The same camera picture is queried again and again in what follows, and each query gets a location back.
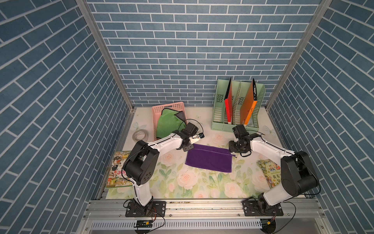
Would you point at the aluminium corner post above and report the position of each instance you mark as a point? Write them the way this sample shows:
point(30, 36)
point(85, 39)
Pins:
point(88, 16)
point(315, 20)

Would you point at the black right controller box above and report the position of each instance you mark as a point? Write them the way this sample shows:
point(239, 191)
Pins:
point(268, 226)

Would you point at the picture book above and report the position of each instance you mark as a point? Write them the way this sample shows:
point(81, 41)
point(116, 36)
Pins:
point(271, 171)
point(117, 176)

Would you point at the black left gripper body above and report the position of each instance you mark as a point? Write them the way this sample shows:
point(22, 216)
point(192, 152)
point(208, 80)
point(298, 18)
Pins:
point(189, 146)

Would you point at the green grey microfibre cloth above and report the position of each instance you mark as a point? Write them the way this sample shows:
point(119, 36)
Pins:
point(170, 121)

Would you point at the floral table mat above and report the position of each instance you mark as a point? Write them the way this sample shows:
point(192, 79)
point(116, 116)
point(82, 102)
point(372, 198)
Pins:
point(173, 179)

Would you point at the black left controller box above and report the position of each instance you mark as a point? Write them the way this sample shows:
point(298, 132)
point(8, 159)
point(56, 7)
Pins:
point(147, 224)

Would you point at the red folder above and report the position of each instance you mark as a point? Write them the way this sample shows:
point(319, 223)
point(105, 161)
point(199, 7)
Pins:
point(228, 102)

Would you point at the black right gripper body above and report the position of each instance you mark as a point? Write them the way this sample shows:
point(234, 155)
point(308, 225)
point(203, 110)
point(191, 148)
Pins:
point(234, 146)

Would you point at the black controller box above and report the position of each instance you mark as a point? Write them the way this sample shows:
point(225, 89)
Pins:
point(147, 224)
point(268, 226)

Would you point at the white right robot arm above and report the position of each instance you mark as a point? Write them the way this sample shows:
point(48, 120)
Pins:
point(297, 172)

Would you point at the aluminium corner post right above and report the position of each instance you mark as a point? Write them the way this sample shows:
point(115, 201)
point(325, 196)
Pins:
point(315, 20)

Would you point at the right picture book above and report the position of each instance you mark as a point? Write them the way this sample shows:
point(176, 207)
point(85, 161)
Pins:
point(271, 171)

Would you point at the aluminium corner post left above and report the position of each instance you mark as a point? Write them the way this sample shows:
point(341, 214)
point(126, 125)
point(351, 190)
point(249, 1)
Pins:
point(88, 16)

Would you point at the left picture book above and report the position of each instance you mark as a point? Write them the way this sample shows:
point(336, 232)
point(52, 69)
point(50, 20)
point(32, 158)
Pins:
point(117, 176)

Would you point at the green plastic file organiser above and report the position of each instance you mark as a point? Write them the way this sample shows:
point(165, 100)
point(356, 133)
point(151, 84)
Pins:
point(239, 91)

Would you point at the clear packing tape roll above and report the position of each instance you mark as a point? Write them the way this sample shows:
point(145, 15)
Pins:
point(139, 135)

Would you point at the orange folder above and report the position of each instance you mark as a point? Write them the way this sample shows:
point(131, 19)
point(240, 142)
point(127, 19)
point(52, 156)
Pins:
point(249, 104)

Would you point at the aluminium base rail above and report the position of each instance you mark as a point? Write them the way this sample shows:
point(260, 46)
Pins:
point(204, 216)

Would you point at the purple square dishcloth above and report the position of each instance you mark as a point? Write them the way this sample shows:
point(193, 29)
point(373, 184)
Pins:
point(210, 158)

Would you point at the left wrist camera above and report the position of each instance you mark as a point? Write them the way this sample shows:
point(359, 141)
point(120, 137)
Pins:
point(198, 136)

